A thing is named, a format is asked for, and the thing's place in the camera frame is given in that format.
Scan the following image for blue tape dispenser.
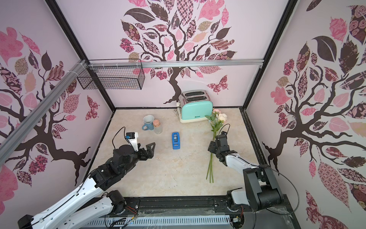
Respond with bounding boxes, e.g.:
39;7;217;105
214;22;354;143
172;132;181;150

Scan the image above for pink flower bouquet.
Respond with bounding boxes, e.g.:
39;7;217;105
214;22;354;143
206;109;227;183

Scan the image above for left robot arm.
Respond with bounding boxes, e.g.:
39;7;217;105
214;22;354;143
18;143;155;229

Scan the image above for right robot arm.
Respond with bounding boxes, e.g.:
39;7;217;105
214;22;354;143
208;132;284;211

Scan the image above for glass jar with cork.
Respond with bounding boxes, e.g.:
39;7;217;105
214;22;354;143
153;119;163;134

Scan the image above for mint green toaster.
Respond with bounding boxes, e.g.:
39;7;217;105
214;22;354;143
177;90;213;123

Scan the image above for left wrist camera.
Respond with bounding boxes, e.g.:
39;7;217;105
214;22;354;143
125;132;139;152

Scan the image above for left camera cable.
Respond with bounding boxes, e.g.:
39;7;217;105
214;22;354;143
112;126;128;151

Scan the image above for camera cable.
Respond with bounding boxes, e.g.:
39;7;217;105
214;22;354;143
218;123;300;216
112;126;128;151

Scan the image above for black wire basket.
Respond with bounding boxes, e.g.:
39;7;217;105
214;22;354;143
77;59;145;90

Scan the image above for white slotted cable duct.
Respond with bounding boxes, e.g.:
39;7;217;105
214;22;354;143
82;215;232;229

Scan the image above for right camera cable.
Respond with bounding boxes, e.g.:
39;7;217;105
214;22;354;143
218;123;300;216

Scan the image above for aluminium frame rail left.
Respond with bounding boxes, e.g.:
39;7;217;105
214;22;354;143
1;60;87;165

